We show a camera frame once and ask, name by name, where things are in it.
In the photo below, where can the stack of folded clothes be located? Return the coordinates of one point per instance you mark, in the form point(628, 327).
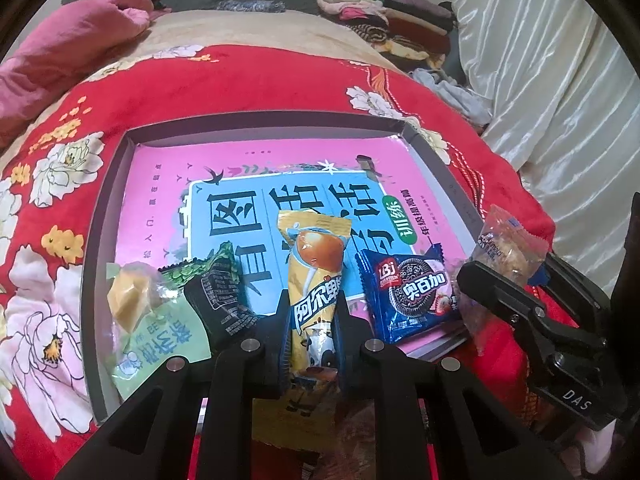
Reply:
point(390, 15)

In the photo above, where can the pink and blue book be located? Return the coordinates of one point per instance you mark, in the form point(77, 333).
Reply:
point(165, 195)

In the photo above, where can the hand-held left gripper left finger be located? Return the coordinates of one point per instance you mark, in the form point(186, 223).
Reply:
point(260, 365)

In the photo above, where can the pale grey crumpled garment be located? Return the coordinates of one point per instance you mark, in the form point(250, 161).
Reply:
point(455, 95)

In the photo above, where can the white satin curtain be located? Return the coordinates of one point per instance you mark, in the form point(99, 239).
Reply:
point(550, 85)

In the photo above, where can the grey shallow cardboard box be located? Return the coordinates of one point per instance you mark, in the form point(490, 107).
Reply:
point(105, 200)

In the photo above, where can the red floral blanket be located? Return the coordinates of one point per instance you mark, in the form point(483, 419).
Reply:
point(250, 85)

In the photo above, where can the pink quilt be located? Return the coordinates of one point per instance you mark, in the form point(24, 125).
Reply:
point(75, 35)

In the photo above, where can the blue patterned cloth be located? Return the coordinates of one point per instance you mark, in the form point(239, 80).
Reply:
point(250, 6)

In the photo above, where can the light green snack packet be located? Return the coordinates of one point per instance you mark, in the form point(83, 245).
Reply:
point(150, 347)

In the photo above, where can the blue cookie packet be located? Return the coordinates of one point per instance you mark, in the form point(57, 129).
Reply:
point(410, 295)

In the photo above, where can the beige bed sheet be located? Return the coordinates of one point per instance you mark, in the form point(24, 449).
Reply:
point(250, 30)

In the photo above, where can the yellow snack packet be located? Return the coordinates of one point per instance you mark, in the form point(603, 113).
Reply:
point(315, 260)

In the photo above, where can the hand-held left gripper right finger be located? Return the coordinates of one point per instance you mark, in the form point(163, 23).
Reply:
point(352, 360)

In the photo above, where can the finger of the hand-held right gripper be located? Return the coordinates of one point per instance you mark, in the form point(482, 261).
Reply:
point(575, 290)
point(505, 295)

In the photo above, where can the black and green snack packet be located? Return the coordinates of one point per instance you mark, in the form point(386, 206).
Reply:
point(220, 305)

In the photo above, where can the clear snack packet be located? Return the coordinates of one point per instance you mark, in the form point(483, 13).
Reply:
point(505, 250)

